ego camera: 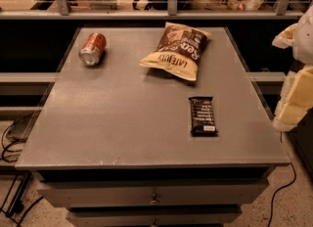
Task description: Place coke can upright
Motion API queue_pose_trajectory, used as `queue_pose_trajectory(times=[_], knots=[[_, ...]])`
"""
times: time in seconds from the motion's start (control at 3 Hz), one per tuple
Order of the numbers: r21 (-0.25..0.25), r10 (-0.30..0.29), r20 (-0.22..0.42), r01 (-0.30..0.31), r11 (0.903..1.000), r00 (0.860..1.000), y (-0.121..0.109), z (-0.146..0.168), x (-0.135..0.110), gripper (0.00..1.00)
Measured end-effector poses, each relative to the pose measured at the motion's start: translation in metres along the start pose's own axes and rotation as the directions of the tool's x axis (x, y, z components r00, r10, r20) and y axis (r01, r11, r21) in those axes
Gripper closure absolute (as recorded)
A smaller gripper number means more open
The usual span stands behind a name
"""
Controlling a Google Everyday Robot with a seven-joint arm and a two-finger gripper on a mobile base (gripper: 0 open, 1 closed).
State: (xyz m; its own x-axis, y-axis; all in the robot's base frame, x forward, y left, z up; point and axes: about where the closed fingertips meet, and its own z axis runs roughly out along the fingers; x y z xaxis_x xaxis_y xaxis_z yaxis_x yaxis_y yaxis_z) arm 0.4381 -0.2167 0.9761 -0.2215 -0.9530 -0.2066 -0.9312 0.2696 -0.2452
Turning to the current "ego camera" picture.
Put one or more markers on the lower grey drawer front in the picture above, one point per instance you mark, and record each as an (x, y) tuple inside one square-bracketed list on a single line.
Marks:
[(155, 217)]

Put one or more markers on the dark chocolate bar wrapper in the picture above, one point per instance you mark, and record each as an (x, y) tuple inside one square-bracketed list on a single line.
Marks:
[(202, 116)]

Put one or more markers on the grey drawer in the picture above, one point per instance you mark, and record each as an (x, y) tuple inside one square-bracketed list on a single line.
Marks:
[(151, 193), (155, 217)]

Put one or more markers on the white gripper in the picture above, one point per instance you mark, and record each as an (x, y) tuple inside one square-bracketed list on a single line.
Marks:
[(304, 40)]

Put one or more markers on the orange soda can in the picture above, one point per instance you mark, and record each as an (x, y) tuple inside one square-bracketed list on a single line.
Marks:
[(93, 48)]

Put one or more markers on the grey cabinet with drawers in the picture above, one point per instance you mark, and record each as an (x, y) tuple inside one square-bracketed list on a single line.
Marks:
[(122, 122)]

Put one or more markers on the chips bag brown and cream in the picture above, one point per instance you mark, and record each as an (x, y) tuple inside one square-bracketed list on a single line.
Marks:
[(179, 51)]

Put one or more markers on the upper grey drawer front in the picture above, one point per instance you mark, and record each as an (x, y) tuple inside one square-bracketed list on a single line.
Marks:
[(151, 193)]

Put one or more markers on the grey metal shelf rail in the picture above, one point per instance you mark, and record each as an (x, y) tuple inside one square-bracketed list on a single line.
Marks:
[(81, 10)]

